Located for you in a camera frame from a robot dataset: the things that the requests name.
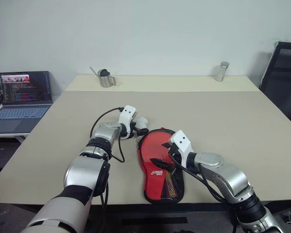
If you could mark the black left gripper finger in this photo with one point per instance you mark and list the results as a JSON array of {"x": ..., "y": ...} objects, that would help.
[{"x": 142, "y": 132}]

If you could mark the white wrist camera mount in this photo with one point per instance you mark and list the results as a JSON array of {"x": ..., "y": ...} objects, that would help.
[
  {"x": 127, "y": 112},
  {"x": 182, "y": 140}
]

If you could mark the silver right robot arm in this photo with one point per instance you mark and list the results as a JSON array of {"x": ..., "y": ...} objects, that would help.
[{"x": 220, "y": 170}]

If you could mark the black office chair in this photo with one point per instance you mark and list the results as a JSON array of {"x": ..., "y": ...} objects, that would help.
[{"x": 286, "y": 80}]

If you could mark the red and black paddle case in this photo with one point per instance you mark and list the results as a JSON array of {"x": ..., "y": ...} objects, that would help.
[{"x": 152, "y": 184}]

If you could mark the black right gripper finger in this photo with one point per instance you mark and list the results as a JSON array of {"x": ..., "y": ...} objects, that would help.
[
  {"x": 163, "y": 165},
  {"x": 166, "y": 145}
]

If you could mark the steel shaker bottle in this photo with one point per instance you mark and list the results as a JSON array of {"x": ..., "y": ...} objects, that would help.
[{"x": 219, "y": 74}]

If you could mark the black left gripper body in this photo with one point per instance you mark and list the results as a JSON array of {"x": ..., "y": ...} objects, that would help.
[{"x": 133, "y": 131}]

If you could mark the white zipper pull charm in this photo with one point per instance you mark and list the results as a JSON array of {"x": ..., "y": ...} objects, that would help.
[{"x": 142, "y": 121}]

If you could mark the red table tennis paddle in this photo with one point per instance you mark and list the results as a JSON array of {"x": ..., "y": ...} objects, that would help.
[{"x": 152, "y": 148}]

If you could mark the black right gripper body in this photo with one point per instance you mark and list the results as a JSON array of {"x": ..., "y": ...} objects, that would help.
[{"x": 175, "y": 156}]

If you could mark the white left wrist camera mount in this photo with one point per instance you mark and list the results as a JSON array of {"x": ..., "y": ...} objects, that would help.
[{"x": 127, "y": 112}]

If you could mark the thin metal stick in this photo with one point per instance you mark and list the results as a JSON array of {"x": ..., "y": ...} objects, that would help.
[{"x": 93, "y": 71}]

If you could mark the steel pitcher cup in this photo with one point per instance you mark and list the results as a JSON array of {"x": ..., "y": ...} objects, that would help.
[{"x": 106, "y": 82}]

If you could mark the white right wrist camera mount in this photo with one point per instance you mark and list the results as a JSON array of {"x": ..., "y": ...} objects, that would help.
[{"x": 182, "y": 140}]

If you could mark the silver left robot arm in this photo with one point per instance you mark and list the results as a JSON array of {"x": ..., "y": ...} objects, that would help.
[{"x": 87, "y": 170}]

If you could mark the black table underframe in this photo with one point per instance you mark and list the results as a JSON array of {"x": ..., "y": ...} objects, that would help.
[{"x": 160, "y": 211}]

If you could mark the black round object in cup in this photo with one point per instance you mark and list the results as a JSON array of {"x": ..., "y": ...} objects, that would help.
[{"x": 103, "y": 72}]

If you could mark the open grey laptop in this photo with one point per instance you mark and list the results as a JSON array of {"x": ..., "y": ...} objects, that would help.
[{"x": 19, "y": 114}]

